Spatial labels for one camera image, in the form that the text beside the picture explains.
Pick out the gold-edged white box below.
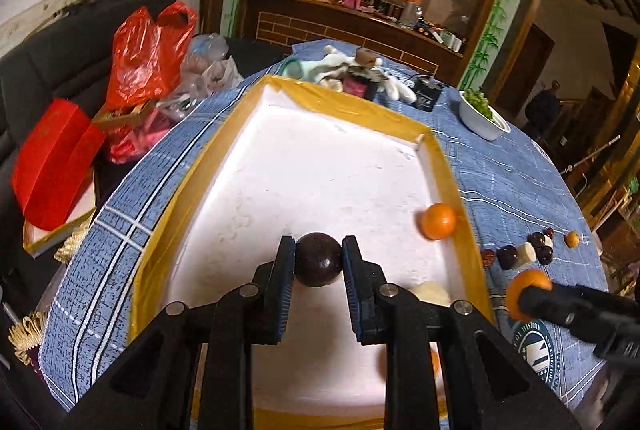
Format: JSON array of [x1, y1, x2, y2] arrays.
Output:
[[22, 170, 98, 258]]

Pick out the white cloth glove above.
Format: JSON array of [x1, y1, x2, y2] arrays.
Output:
[[372, 70, 418, 104]]

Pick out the beige cake piece front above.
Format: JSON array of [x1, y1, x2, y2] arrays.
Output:
[[409, 280, 453, 308]]

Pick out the metal mop pole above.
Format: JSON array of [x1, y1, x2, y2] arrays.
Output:
[[560, 135, 621, 175]]

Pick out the black box pink label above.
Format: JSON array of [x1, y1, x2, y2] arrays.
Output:
[[342, 67, 381, 100]]

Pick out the orange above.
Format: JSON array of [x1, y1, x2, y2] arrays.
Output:
[[506, 269, 553, 321], [420, 203, 457, 241], [377, 342, 442, 383]]

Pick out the red gift box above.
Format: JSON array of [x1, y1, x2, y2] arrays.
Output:
[[11, 98, 108, 231]]

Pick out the gold tassel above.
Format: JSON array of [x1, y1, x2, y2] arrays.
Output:
[[54, 225, 91, 263], [9, 310, 48, 366]]

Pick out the pink plastic bag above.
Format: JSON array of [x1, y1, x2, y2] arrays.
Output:
[[107, 107, 176, 163]]

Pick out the white foam box yellow tape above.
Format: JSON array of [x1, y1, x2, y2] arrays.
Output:
[[127, 74, 498, 430]]

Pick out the white bowl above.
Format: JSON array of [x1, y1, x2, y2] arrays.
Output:
[[458, 90, 512, 141]]

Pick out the black sofa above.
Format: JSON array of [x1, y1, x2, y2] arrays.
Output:
[[0, 0, 286, 361]]

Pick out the black battery box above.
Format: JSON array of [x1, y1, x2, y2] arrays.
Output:
[[412, 74, 445, 113]]

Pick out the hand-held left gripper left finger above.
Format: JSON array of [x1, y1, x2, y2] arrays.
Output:
[[65, 235, 298, 430]]

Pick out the clear plastic bags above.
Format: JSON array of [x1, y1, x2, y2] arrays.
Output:
[[160, 32, 246, 121]]

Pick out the teal cup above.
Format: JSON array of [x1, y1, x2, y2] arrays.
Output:
[[281, 58, 308, 80]]

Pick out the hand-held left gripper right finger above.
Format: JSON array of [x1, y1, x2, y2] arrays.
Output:
[[341, 235, 583, 430]]

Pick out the green lettuce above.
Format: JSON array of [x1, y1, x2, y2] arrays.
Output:
[[464, 90, 496, 119]]

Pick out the wooden counter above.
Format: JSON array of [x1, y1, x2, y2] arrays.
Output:
[[242, 0, 466, 83]]

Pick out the bamboo wall painting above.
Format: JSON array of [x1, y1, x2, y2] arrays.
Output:
[[457, 0, 531, 90]]

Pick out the white toy with black device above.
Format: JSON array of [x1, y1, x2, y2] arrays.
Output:
[[300, 44, 358, 83]]

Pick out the red plastic bag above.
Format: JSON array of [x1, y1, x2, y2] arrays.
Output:
[[105, 1, 198, 111]]

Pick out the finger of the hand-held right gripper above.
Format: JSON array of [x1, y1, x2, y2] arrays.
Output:
[[517, 284, 597, 352]]

